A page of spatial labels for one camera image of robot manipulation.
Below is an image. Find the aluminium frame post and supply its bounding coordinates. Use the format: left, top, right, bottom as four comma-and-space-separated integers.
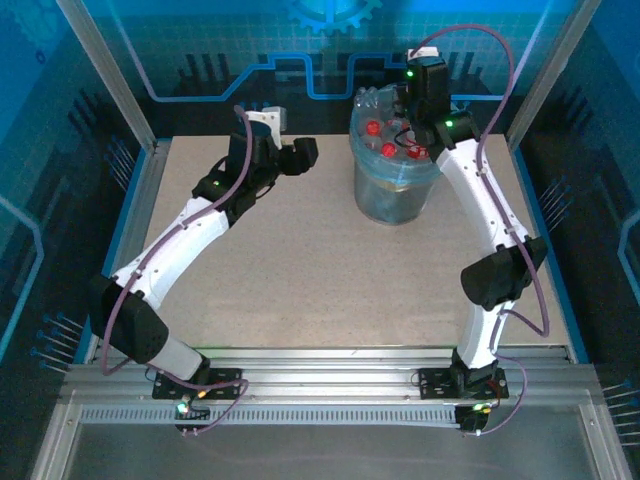
55, 0, 157, 154
505, 0, 604, 151

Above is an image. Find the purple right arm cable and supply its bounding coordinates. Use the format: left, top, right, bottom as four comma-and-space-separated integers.
409, 23, 551, 437

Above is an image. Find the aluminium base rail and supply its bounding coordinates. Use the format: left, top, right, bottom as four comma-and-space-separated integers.
59, 343, 604, 407

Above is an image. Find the blue plastic bin liner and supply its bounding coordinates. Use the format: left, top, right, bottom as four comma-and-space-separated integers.
349, 89, 445, 186

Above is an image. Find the slotted grey cable tray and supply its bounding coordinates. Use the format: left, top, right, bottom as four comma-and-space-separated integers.
79, 405, 464, 427

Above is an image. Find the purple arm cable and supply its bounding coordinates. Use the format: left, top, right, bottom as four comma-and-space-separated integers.
101, 103, 250, 436
409, 23, 551, 437

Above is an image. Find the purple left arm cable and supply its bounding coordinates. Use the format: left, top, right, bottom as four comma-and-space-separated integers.
101, 103, 250, 436

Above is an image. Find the aluminium table side rail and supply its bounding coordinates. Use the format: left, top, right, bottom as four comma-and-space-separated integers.
88, 141, 170, 364

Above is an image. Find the grey mesh waste bin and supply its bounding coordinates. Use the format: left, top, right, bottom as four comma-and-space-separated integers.
349, 87, 445, 227

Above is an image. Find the black base connector box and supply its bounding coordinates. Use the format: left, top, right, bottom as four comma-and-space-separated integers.
455, 399, 494, 434
172, 392, 212, 420

